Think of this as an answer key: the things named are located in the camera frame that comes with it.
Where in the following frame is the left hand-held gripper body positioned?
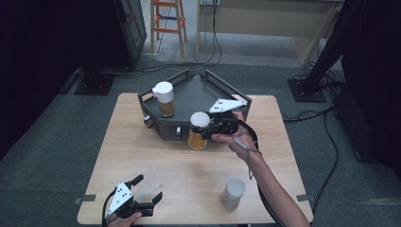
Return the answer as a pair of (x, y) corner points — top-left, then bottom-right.
(107, 182), (155, 219)

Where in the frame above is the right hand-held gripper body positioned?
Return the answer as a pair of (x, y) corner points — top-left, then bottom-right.
(201, 98), (247, 141)

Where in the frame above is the amber jar with round lid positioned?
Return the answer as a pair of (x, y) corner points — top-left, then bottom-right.
(187, 111), (212, 150)

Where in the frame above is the black corner shelf rack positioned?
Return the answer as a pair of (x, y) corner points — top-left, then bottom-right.
(137, 69), (253, 142)

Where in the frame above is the jar with white spout lid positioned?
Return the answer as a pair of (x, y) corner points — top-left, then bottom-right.
(151, 80), (176, 118)

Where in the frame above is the person's left hand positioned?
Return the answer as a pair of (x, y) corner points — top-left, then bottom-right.
(108, 211), (143, 227)

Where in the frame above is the person's right hand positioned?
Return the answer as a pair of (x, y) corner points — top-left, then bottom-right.
(211, 112), (263, 162)

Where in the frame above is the grey tape strip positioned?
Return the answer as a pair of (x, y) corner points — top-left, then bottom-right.
(74, 194), (97, 204)
(295, 193), (317, 203)

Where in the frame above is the pale jar with grey lid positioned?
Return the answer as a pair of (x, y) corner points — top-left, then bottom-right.
(219, 177), (247, 212)

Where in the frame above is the black stand with square base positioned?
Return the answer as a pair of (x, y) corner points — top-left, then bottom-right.
(287, 0), (363, 103)

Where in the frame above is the wooden stepladder with orange braces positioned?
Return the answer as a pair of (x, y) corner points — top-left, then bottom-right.
(149, 0), (188, 59)

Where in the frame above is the black square stand base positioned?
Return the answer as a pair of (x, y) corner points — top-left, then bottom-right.
(74, 73), (117, 96)

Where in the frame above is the light wooden desk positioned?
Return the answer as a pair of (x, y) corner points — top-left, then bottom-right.
(195, 0), (343, 67)

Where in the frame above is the dark framed glass panel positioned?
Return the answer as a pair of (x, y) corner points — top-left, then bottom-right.
(113, 0), (148, 69)

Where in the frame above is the black equipment case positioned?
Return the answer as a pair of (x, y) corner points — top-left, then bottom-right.
(333, 84), (401, 166)

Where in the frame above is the left hand-held gripper cable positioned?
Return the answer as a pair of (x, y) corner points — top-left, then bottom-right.
(100, 188), (119, 227)

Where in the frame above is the hand-held gripper cable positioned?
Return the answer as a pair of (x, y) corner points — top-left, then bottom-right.
(100, 188), (119, 227)
(231, 117), (287, 227)

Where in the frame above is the right hand-held gripper cable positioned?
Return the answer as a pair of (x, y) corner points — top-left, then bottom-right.
(231, 117), (287, 227)

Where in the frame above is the long black floor cable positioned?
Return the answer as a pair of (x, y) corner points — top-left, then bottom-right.
(100, 0), (223, 76)

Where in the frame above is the black cable beside table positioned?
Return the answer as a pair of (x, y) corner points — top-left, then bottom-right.
(282, 106), (340, 204)

